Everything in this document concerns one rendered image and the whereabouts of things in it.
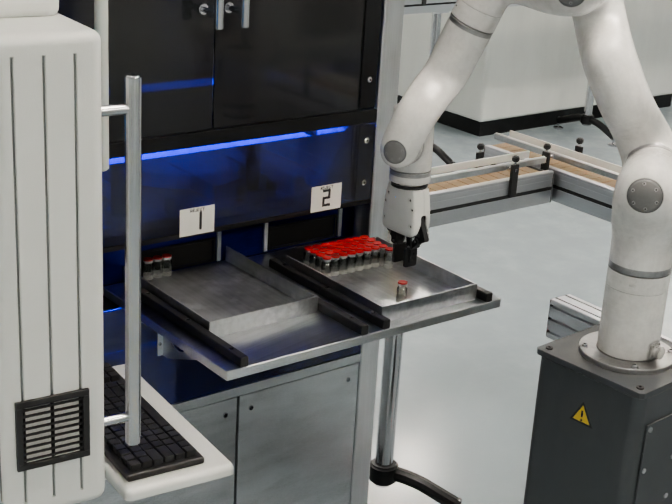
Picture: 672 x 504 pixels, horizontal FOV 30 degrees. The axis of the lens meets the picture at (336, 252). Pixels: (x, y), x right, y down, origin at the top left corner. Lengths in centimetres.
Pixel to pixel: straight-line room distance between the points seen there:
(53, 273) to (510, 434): 242
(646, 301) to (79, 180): 115
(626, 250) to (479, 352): 221
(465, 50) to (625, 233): 46
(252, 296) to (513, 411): 175
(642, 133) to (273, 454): 118
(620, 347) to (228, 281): 83
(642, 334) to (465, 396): 183
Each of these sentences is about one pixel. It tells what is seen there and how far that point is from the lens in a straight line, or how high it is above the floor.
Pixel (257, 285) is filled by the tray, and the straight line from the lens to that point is 268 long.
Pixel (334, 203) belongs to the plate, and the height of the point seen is 100.
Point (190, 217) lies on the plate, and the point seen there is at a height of 103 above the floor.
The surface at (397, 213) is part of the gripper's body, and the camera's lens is 255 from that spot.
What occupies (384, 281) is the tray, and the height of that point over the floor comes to 88.
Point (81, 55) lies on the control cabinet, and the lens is 179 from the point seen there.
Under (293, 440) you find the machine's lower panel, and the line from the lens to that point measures 304.
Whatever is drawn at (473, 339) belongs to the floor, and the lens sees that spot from 470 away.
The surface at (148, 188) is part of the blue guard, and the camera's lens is 256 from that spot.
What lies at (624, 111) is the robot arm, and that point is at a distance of 239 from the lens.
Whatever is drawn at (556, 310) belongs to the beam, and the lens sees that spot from 365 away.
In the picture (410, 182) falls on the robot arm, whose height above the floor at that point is 116.
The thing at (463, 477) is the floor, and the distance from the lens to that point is 379.
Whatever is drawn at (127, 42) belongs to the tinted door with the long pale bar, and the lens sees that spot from 248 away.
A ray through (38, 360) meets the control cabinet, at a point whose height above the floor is 107.
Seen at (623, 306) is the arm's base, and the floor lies 98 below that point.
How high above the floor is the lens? 188
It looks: 20 degrees down
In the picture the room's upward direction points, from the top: 3 degrees clockwise
